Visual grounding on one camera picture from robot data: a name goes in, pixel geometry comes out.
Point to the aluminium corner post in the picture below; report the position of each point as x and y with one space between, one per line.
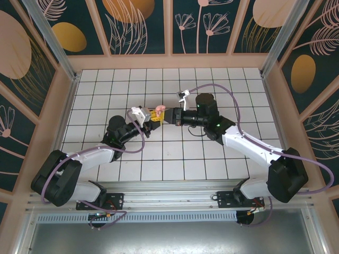
60 50
280 39

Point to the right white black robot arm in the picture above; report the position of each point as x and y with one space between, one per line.
251 145

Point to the grey metal sheet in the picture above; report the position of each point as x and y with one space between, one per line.
169 238

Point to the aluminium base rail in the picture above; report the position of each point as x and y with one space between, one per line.
169 197

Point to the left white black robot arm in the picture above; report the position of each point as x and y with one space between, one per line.
92 158

